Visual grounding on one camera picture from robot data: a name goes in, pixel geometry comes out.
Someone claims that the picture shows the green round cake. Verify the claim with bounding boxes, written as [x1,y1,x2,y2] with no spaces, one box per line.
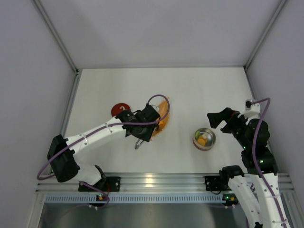
[195,131,200,139]

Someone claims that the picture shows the metal serving tongs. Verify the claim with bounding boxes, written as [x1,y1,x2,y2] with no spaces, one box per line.
[134,139,145,150]

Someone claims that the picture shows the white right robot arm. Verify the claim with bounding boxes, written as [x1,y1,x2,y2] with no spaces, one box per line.
[207,107,290,228]

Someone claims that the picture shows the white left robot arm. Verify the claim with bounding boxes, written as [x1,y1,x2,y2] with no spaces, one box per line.
[47,104,161,189]

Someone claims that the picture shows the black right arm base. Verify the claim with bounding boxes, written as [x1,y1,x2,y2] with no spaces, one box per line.
[204,175,225,192]

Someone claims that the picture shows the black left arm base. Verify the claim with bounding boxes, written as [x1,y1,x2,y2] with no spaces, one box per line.
[78,176,121,192]

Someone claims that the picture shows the metal round lunch box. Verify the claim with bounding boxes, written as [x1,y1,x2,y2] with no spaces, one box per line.
[192,128,216,151]

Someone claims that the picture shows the boat-shaped woven basket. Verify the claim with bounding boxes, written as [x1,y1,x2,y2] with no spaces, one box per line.
[151,100,170,138]

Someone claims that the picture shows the red round lid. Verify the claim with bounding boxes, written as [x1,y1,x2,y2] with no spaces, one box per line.
[111,103,131,117]

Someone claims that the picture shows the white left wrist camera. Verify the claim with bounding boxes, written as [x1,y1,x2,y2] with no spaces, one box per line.
[151,104,160,113]

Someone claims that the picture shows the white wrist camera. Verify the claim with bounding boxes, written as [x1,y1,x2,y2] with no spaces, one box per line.
[239,99,261,119]
[151,104,160,113]

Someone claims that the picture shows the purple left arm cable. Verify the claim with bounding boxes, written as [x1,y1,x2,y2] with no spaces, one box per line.
[37,94,171,181]

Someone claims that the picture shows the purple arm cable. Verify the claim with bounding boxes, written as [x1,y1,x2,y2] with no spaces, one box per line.
[251,97,289,228]
[37,94,171,181]

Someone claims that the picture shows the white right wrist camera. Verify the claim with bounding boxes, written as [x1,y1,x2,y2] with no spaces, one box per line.
[239,99,261,119]

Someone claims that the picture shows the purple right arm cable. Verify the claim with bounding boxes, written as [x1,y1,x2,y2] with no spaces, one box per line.
[251,97,289,228]

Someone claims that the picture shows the aluminium front rail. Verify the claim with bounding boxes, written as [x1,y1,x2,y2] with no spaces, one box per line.
[35,172,295,205]

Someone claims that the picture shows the aluminium right frame post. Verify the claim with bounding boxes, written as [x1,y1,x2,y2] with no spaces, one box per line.
[243,0,289,72]

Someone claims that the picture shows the aluminium frame post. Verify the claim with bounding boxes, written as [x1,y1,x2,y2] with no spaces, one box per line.
[31,0,79,74]
[243,0,289,72]

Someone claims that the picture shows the aluminium left frame post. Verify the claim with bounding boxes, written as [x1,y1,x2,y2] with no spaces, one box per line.
[31,0,79,74]

